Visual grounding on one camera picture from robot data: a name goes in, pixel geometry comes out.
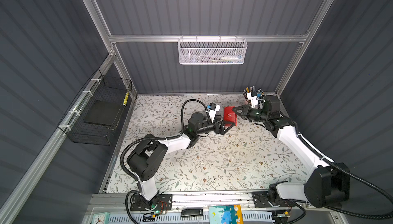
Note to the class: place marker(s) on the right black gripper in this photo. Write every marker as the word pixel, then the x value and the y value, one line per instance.
pixel 244 114

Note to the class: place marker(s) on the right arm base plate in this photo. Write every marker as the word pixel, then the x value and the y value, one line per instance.
pixel 266 199

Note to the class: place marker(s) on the small teal clock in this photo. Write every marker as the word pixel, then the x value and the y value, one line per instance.
pixel 100 218

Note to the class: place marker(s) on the white wire mesh basket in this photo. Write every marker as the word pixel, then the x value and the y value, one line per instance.
pixel 190 49

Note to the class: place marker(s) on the black wire wall basket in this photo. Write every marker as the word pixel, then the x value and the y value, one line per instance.
pixel 103 88

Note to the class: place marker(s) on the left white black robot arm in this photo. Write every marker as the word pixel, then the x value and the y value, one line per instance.
pixel 144 161

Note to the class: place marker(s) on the markers in white basket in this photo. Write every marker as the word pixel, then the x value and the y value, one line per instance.
pixel 226 59

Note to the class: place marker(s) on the red card holder wallet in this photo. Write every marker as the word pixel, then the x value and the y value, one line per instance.
pixel 230 115

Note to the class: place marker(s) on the black stapler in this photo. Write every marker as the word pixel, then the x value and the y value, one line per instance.
pixel 191 212

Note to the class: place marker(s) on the colourful picture book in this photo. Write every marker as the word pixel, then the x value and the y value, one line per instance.
pixel 229 214

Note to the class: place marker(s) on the yellow tag on basket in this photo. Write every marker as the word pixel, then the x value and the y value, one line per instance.
pixel 125 100

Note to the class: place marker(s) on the black pad in basket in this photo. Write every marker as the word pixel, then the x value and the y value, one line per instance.
pixel 104 113

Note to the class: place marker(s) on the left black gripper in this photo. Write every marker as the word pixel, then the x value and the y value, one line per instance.
pixel 220 131

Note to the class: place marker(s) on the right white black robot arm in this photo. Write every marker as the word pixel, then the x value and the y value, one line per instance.
pixel 324 185

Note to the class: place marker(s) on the pens in pink cup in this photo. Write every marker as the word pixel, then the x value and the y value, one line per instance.
pixel 250 92

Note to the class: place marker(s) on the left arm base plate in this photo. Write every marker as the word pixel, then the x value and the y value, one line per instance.
pixel 157 203

